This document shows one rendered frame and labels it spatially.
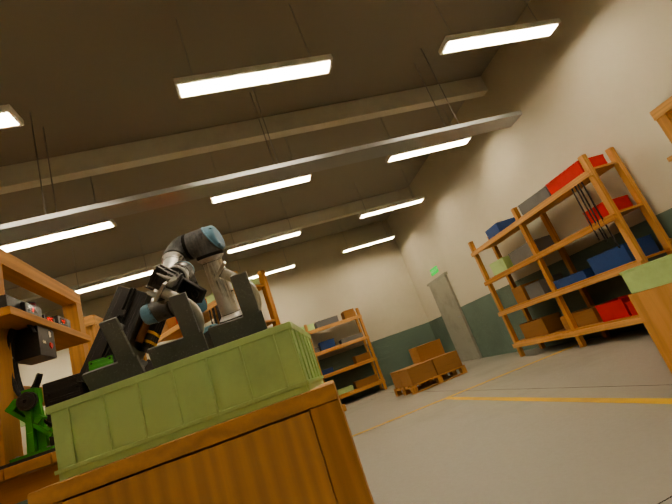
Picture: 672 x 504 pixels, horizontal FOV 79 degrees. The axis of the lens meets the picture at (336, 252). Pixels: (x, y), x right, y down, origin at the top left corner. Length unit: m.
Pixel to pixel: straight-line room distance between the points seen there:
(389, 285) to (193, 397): 11.13
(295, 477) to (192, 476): 0.22
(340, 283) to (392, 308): 1.66
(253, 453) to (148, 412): 0.28
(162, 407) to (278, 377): 0.28
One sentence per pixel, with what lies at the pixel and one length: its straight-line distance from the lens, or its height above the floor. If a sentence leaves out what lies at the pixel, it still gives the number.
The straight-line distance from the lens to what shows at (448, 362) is 8.15.
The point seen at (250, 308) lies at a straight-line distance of 1.14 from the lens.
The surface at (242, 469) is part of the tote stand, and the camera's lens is 1.00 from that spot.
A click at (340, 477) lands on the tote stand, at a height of 0.60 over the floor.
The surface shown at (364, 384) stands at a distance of 10.92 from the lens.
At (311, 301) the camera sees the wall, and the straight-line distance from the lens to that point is 11.50.
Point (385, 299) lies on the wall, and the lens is 11.91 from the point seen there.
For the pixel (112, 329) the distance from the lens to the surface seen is 1.22.
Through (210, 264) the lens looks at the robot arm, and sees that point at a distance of 1.79.
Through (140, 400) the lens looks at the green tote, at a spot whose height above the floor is 0.90.
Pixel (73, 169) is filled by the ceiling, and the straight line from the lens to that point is 6.42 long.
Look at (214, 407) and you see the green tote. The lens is 1.06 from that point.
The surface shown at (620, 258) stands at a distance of 5.78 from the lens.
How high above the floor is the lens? 0.81
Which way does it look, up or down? 16 degrees up
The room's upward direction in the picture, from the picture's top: 20 degrees counter-clockwise
